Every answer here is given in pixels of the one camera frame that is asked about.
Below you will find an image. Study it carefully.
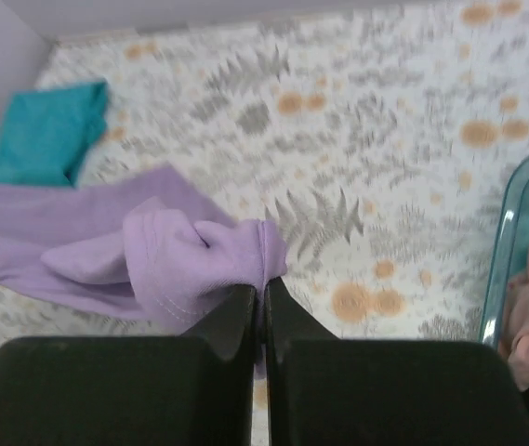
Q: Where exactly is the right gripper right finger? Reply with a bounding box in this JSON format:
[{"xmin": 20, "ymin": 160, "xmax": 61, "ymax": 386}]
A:
[{"xmin": 263, "ymin": 279, "xmax": 529, "ymax": 446}]

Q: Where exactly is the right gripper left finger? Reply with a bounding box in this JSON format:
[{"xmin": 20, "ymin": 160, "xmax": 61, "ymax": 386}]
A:
[{"xmin": 0, "ymin": 285, "xmax": 257, "ymax": 445}]

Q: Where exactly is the purple t shirt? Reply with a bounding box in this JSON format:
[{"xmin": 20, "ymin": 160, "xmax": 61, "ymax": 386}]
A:
[{"xmin": 0, "ymin": 164, "xmax": 291, "ymax": 377}]

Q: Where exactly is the floral table mat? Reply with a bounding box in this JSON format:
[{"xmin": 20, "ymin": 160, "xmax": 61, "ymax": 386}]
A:
[{"xmin": 0, "ymin": 1, "xmax": 529, "ymax": 445}]

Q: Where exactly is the teal plastic basket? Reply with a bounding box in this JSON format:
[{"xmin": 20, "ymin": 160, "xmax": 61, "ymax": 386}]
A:
[{"xmin": 479, "ymin": 156, "xmax": 529, "ymax": 348}]

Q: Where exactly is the folded teal t shirt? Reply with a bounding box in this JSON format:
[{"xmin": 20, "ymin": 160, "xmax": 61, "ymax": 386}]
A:
[{"xmin": 0, "ymin": 80, "xmax": 109, "ymax": 187}]

